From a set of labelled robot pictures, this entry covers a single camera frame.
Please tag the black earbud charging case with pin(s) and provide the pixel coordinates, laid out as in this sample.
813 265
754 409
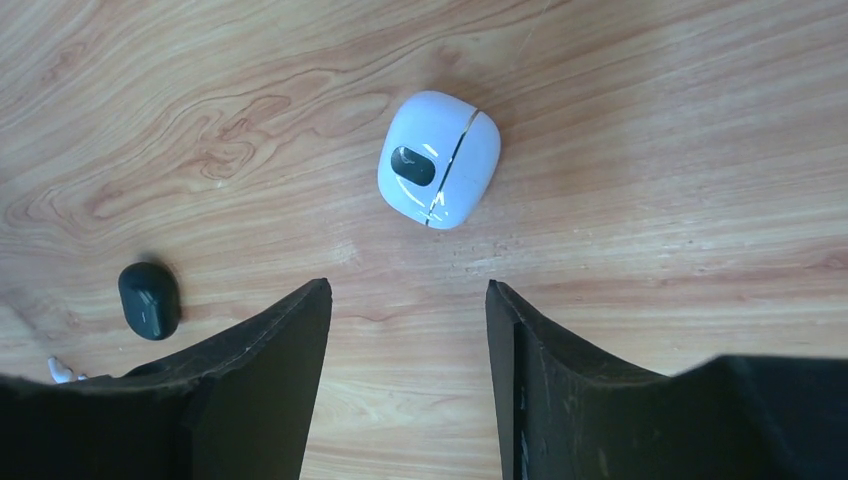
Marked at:
150 300

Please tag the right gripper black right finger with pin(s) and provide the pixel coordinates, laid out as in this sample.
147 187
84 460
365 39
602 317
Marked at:
567 409

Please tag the white earbud charging case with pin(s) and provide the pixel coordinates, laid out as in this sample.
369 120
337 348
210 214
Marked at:
438 158

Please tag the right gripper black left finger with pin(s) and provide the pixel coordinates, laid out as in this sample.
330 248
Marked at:
237 405

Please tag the white earbud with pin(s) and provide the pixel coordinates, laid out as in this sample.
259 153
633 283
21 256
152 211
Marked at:
61 373

